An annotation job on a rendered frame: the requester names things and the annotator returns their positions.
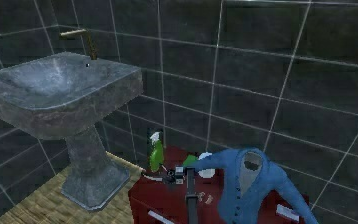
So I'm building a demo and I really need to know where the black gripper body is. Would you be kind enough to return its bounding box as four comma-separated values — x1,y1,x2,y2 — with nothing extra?
162,169,177,185

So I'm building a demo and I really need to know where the green spray bottle white top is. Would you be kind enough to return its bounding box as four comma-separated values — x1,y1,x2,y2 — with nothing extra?
182,151,217,180
147,131,165,173

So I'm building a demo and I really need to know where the small pale object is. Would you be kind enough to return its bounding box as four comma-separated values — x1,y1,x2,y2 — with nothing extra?
197,191,215,205

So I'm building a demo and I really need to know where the blue button shirt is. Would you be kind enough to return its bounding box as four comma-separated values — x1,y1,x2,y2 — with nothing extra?
186,147,319,224

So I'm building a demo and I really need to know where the brass faucet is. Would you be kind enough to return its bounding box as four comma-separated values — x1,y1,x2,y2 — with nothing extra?
59,28,99,61

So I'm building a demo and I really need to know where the grey stone pedestal sink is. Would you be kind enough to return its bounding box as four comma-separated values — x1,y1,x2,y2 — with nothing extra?
0,51,144,212

